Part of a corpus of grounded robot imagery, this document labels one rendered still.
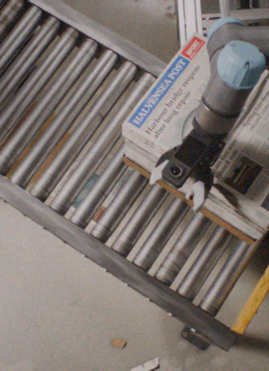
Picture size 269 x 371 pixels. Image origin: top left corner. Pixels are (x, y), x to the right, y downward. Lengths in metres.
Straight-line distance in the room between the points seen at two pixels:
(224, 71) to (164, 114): 0.28
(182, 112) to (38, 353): 1.29
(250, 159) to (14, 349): 1.36
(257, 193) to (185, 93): 0.27
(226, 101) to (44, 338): 1.45
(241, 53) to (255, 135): 0.29
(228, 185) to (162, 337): 1.11
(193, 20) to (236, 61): 1.34
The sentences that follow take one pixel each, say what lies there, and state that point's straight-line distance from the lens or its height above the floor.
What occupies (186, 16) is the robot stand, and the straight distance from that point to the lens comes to 2.22.
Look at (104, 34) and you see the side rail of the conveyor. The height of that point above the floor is 0.80.
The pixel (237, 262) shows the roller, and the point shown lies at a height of 0.80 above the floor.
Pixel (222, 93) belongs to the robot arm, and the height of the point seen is 1.28.
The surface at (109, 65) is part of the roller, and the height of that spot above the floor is 0.79.
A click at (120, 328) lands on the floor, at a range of 2.11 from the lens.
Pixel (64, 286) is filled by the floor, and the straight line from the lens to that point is 2.14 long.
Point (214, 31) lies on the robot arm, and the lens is 1.01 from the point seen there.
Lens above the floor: 2.10
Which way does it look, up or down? 75 degrees down
